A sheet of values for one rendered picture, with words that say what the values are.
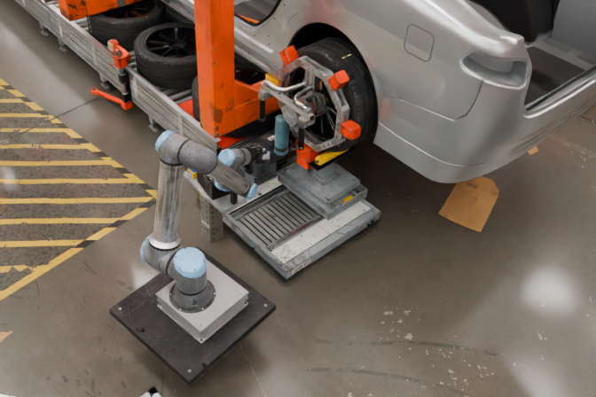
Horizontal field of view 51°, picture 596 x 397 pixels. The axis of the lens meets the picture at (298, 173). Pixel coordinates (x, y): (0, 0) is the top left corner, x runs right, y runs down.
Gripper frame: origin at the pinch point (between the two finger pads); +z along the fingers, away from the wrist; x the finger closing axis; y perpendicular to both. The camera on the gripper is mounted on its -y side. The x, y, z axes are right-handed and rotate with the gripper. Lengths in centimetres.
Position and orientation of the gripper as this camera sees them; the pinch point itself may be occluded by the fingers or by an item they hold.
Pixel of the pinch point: (267, 158)
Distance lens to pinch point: 352.9
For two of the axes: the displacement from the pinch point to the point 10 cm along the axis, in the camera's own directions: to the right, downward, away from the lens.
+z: 6.0, -0.8, 8.0
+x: -7.3, -4.8, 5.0
